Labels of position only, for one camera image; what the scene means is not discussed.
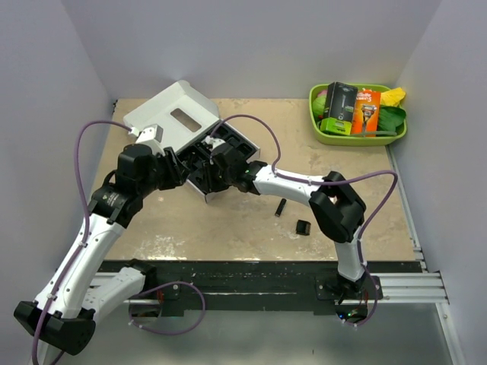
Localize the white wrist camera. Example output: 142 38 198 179
202 135 227 157
129 124 164 154

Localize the aluminium rail frame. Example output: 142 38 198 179
91 271 450 305

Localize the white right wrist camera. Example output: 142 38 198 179
202 135 227 157

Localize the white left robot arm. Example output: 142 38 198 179
14 144 189 355

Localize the white clipper kit box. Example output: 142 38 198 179
122 79 261 204

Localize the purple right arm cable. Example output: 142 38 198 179
209 113 399 267

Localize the orange razor package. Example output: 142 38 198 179
351 89 380 137

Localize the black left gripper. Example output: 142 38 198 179
138 146 191 196

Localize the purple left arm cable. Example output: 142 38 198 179
30 120 138 365

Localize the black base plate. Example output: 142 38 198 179
94 258 423 317

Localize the green plastic basket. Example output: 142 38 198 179
309 84 407 147

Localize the black cylindrical battery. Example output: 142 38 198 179
275 198 287 217

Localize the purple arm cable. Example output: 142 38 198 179
209 113 399 267
30 120 138 365

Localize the black comb attachment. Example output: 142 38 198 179
295 220 311 236

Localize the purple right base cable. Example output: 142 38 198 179
340 265 384 328

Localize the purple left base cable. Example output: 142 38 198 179
128 280 206 335

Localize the green leaf item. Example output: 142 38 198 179
377 106 406 132

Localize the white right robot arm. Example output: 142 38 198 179
205 137 367 299

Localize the black razor box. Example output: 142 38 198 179
320 81 358 136

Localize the yellow cloth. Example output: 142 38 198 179
380 87 406 107

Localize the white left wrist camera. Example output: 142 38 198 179
129 124 164 154

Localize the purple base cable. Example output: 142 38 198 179
128 280 206 335
340 265 384 328

